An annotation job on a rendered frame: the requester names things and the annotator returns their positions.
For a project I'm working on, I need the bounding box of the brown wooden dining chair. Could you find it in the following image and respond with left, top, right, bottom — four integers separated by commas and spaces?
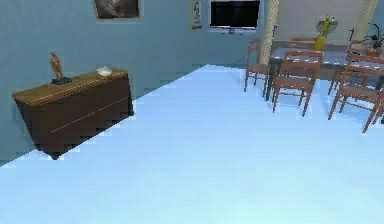
327, 54, 384, 134
289, 36, 318, 51
243, 38, 271, 98
327, 39, 373, 96
271, 49, 324, 118

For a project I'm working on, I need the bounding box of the small white bowl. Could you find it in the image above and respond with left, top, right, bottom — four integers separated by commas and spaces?
96, 66, 113, 77

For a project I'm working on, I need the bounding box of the black television set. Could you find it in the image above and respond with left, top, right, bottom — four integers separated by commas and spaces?
208, 0, 261, 30

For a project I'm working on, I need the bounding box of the pale patterned curtain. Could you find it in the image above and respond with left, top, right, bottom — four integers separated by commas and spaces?
259, 0, 280, 66
352, 0, 380, 42

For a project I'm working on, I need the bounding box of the dark brown wooden sideboard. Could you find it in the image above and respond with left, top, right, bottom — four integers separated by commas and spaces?
12, 68, 135, 161

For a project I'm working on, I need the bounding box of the brown statuette on black base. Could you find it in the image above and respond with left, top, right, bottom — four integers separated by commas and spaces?
49, 51, 73, 86

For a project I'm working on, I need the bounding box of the yellow vase with flowers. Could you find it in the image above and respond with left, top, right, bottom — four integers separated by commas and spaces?
313, 14, 333, 52

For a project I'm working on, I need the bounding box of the grey dining table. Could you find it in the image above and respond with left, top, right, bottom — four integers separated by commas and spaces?
265, 46, 384, 102

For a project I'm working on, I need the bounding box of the potted dark house plant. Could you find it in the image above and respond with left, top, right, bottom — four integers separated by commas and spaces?
365, 23, 384, 58

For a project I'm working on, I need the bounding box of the narrow framed wall poster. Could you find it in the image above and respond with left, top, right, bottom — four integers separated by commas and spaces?
190, 0, 203, 30

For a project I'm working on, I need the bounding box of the dark framed wall picture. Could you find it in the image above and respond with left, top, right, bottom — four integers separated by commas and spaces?
93, 0, 142, 21

